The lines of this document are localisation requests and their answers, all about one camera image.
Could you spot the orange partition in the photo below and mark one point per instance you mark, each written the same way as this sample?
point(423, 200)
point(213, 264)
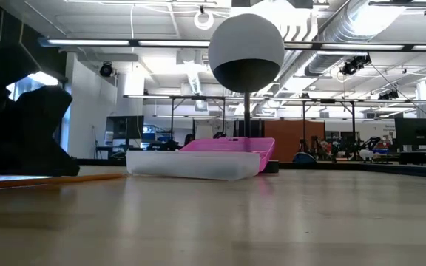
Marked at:
point(283, 140)

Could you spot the person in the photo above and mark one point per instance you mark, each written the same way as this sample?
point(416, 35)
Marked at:
point(189, 139)

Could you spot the black monitor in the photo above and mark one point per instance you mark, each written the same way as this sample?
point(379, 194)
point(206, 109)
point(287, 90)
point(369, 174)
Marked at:
point(416, 131)
point(124, 127)

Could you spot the blue dome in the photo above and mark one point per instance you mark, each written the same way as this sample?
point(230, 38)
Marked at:
point(303, 158)

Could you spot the long ceiling light strip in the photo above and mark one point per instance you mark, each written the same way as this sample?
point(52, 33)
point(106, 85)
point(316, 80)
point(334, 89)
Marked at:
point(361, 47)
point(87, 42)

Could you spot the silver air duct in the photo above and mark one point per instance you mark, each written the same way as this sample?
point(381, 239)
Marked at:
point(331, 44)

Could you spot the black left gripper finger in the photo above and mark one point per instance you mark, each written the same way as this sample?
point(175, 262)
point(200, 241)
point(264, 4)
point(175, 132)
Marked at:
point(50, 166)

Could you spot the clear pencil box pink lid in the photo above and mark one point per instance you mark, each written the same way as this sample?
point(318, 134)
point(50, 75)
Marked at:
point(191, 164)

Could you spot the black ceiling camera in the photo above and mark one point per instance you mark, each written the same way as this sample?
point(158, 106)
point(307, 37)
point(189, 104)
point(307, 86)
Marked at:
point(106, 69)

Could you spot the black ceiling projector cluster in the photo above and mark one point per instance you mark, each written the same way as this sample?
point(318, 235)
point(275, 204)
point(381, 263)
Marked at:
point(351, 66)

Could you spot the black aluminium table frame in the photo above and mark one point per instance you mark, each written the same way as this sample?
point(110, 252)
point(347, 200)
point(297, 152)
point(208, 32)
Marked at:
point(383, 170)

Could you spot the orange pencil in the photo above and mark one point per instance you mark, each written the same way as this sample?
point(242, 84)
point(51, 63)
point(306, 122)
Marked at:
point(69, 180)

